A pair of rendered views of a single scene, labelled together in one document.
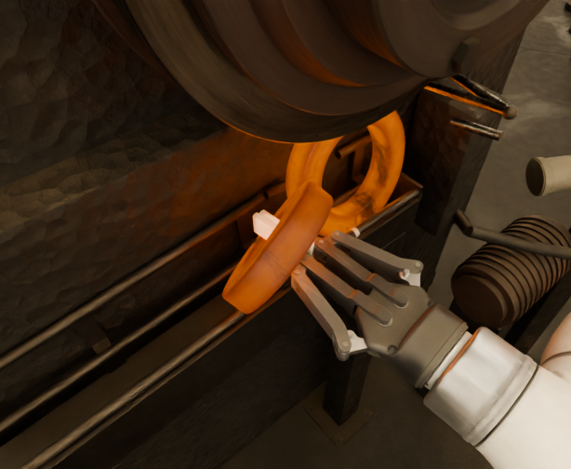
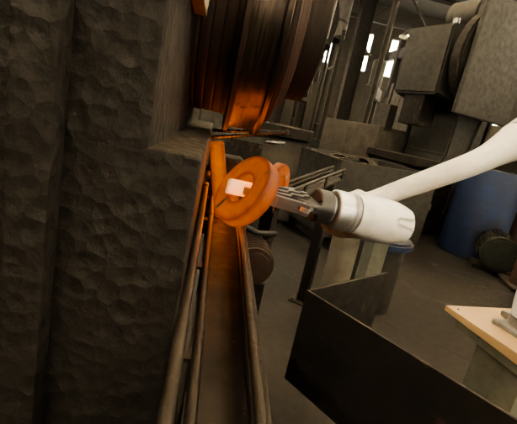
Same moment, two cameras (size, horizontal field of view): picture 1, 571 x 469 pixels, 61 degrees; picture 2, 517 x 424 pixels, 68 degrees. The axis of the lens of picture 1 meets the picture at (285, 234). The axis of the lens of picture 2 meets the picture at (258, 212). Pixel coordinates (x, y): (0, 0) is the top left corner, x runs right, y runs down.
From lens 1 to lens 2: 0.70 m
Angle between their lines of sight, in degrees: 59
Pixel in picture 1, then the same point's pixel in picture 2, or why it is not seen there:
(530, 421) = (368, 200)
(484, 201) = not seen: hidden behind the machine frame
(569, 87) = not seen: hidden behind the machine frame
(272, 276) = (276, 182)
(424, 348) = (329, 196)
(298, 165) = (219, 166)
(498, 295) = (264, 256)
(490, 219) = not seen: hidden behind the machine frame
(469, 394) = (351, 201)
